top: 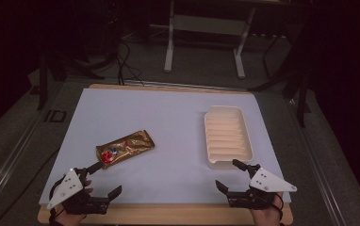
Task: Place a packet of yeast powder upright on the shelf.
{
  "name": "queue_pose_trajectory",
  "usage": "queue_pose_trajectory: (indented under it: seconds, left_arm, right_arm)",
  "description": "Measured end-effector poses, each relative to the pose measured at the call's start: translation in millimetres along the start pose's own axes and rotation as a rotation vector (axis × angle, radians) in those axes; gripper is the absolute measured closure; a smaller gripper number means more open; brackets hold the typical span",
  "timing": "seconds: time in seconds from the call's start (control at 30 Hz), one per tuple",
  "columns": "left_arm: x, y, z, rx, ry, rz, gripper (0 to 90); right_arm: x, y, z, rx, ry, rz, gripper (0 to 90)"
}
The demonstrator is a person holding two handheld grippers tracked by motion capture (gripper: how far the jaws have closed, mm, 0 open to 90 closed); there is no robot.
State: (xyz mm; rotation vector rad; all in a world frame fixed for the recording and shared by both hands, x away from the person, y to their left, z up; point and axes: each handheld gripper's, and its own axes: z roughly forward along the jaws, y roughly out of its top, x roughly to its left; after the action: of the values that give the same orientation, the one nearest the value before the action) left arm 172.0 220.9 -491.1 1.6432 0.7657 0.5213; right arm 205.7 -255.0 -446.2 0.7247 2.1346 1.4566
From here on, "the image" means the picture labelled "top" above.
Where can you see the white metal stand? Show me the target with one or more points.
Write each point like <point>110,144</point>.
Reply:
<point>206,34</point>

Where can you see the person's left hand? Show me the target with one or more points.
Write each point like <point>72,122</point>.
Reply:
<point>74,213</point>

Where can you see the gold snack packet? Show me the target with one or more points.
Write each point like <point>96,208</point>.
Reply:
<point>124,149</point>

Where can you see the white table mat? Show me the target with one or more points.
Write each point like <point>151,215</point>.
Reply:
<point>156,141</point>

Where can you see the person's right hand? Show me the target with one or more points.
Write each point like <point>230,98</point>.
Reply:
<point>267,215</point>

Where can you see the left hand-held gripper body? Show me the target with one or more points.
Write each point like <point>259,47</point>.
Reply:
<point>69,187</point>

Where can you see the white ribbed plastic tray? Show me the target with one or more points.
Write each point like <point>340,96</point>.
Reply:
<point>227,136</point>

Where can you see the black floor bracket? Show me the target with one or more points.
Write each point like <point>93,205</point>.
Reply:
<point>55,116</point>

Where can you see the black metal stand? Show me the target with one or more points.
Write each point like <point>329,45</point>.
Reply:
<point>44,78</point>
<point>289,78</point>

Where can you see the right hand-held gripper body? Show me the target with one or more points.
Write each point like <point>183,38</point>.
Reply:
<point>259,188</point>

